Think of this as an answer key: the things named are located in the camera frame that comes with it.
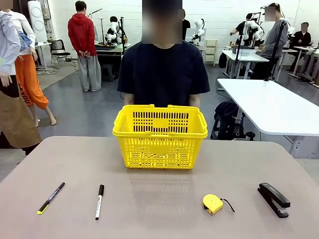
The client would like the seated person in black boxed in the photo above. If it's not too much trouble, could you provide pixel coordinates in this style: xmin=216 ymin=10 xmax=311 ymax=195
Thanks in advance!
xmin=290 ymin=21 xmax=313 ymax=71

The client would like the yellow tape measure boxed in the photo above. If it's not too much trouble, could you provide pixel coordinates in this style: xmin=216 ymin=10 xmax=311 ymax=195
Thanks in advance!
xmin=201 ymin=194 xmax=236 ymax=216

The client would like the person in black t-shirt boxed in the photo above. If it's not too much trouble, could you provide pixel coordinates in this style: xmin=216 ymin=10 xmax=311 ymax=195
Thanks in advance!
xmin=177 ymin=9 xmax=192 ymax=41

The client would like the white marker with black cap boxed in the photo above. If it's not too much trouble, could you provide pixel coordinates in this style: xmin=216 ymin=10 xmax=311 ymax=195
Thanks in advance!
xmin=95 ymin=184 xmax=105 ymax=221

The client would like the mannequin in light blue shirt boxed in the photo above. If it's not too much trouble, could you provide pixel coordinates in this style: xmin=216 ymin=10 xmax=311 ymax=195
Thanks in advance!
xmin=0 ymin=0 xmax=43 ymax=155

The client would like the person in red hoodie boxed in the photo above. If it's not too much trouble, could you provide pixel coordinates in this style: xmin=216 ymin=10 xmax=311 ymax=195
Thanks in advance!
xmin=67 ymin=0 xmax=103 ymax=93

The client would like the person's right forearm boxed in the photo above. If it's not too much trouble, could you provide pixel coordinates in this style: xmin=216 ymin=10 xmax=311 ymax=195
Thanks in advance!
xmin=123 ymin=93 xmax=136 ymax=106

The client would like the person in navy t-shirt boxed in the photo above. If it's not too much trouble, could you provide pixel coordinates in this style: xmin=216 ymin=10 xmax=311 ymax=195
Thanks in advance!
xmin=116 ymin=0 xmax=211 ymax=108

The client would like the black pen with yellow tip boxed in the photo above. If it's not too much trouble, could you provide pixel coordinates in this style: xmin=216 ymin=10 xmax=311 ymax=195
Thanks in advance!
xmin=37 ymin=181 xmax=66 ymax=215

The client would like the thin black stand pole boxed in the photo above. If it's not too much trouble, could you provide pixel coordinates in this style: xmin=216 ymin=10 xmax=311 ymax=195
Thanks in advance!
xmin=235 ymin=22 xmax=247 ymax=80

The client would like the white tower air conditioner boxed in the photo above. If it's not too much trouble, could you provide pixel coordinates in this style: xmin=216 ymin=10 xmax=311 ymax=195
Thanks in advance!
xmin=26 ymin=0 xmax=48 ymax=43

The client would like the person's left forearm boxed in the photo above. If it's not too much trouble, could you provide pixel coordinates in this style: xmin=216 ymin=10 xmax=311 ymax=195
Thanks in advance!
xmin=188 ymin=94 xmax=201 ymax=110

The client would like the large white table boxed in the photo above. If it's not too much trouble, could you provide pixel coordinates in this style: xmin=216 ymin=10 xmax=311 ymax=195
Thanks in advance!
xmin=216 ymin=78 xmax=319 ymax=159

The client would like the white background work table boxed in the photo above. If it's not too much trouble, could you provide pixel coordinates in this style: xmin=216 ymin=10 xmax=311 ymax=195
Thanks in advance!
xmin=221 ymin=49 xmax=270 ymax=79

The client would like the white drawer cabinet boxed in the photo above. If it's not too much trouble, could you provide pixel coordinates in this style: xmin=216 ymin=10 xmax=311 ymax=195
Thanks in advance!
xmin=204 ymin=38 xmax=219 ymax=66

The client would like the white and black background robot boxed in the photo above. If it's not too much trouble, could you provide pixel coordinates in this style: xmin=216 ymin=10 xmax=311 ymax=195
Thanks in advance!
xmin=104 ymin=15 xmax=125 ymax=45

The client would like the black camera stand pole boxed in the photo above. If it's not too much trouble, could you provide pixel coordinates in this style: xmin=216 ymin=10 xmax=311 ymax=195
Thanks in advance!
xmin=263 ymin=17 xmax=289 ymax=82

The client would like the yellow plastic shopping basket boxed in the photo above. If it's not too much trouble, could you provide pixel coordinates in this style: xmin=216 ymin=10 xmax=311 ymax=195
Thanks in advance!
xmin=112 ymin=104 xmax=209 ymax=170

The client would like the black bag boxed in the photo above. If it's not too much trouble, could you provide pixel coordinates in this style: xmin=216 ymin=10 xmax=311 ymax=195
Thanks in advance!
xmin=218 ymin=52 xmax=228 ymax=69

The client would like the standing person in black shirt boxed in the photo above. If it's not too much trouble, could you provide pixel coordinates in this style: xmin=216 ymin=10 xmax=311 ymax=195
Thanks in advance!
xmin=230 ymin=13 xmax=254 ymax=47

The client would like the mannequin in orange pants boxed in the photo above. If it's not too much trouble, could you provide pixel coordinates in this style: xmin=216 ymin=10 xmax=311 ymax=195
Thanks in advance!
xmin=9 ymin=9 xmax=58 ymax=128

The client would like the black office chair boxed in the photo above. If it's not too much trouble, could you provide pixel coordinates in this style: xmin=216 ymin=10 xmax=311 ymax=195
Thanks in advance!
xmin=46 ymin=38 xmax=77 ymax=70

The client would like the grey background work table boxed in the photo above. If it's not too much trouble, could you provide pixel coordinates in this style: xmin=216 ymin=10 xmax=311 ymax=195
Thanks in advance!
xmin=94 ymin=43 xmax=132 ymax=75

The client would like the person in grey sweater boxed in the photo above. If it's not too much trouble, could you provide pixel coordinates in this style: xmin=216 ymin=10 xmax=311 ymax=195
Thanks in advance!
xmin=257 ymin=2 xmax=289 ymax=81

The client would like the dark grey step stool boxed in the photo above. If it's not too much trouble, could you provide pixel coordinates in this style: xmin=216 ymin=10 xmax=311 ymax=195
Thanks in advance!
xmin=100 ymin=64 xmax=116 ymax=82

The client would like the black stapler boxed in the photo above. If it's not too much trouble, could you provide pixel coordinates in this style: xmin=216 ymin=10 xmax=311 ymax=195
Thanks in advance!
xmin=257 ymin=182 xmax=292 ymax=219

